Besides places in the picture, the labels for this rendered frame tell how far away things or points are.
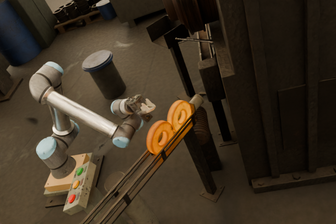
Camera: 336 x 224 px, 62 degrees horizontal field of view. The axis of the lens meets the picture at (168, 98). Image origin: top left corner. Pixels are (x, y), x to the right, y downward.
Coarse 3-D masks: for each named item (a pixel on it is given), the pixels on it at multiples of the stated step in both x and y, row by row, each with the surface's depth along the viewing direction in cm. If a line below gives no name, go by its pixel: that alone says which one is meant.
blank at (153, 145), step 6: (162, 120) 126; (156, 126) 121; (162, 126) 124; (168, 126) 127; (150, 132) 121; (156, 132) 121; (162, 132) 129; (168, 132) 128; (150, 138) 120; (156, 138) 122; (162, 138) 130; (168, 138) 129; (150, 144) 120; (156, 144) 123; (162, 144) 127; (150, 150) 123; (156, 150) 123
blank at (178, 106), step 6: (174, 102) 132; (180, 102) 131; (186, 102) 135; (174, 108) 129; (180, 108) 132; (186, 108) 136; (168, 114) 130; (174, 114) 129; (186, 114) 137; (168, 120) 130; (174, 120) 130; (180, 120) 137; (174, 126) 131
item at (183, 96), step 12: (156, 24) 223; (168, 24) 229; (180, 24) 204; (156, 36) 228; (168, 36) 203; (180, 36) 208; (168, 48) 207; (180, 60) 228; (180, 72) 235; (180, 96) 257; (192, 96) 252
